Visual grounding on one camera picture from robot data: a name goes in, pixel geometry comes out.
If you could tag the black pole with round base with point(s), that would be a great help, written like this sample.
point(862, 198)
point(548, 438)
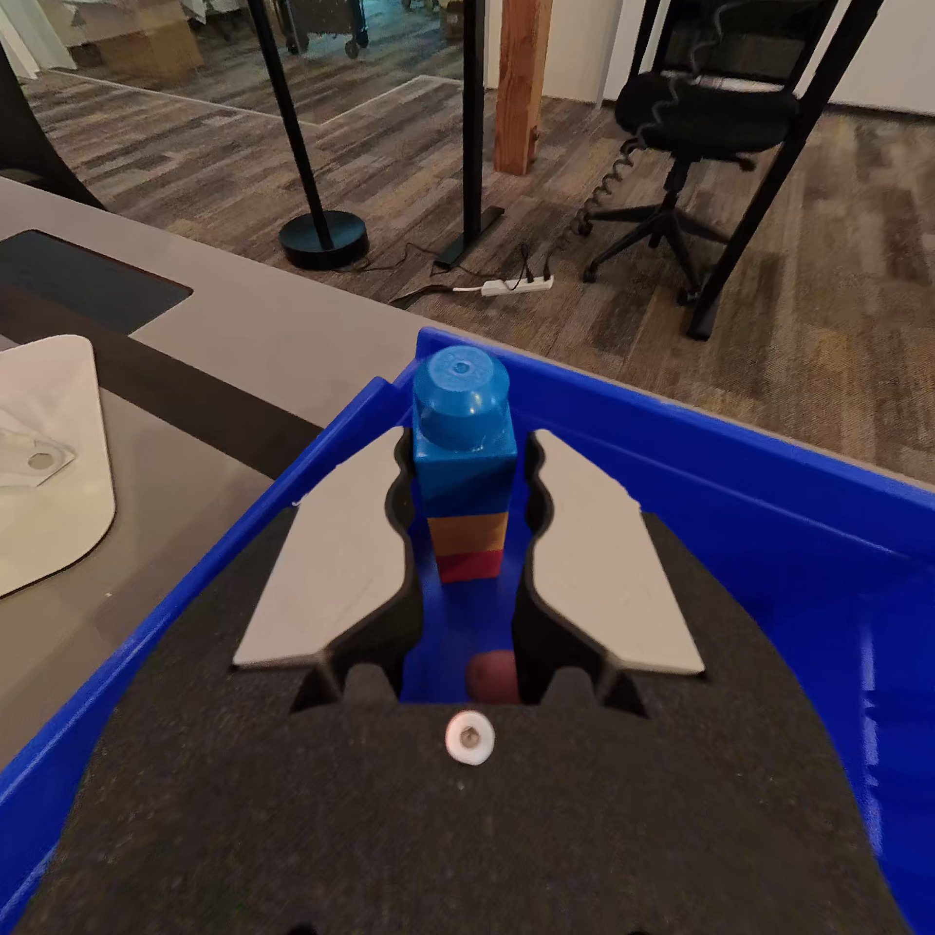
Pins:
point(325, 237)

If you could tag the black easel frame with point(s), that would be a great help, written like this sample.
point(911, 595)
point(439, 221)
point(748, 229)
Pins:
point(774, 182)

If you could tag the white power strip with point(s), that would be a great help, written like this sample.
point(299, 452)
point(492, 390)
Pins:
point(511, 285)

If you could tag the blue plastic bin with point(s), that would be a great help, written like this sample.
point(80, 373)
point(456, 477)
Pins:
point(730, 526)

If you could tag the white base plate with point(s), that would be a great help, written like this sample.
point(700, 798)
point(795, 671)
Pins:
point(58, 526)

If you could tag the dark wheeled cart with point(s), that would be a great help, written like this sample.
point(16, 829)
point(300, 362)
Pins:
point(321, 22)

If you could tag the cardboard box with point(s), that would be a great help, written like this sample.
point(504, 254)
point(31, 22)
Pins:
point(146, 36)

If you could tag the blue toy block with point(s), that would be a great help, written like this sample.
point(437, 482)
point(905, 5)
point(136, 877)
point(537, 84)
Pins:
point(460, 424)

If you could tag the wooden support post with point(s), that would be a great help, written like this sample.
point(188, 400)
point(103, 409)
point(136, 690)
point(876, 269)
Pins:
point(522, 87)

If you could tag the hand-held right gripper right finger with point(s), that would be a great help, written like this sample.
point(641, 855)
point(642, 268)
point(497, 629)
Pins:
point(613, 584)

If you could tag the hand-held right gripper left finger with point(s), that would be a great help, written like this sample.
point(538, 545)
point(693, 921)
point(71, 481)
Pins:
point(329, 577)

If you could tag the grey desk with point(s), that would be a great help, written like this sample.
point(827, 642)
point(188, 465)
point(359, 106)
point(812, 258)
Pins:
point(241, 329)

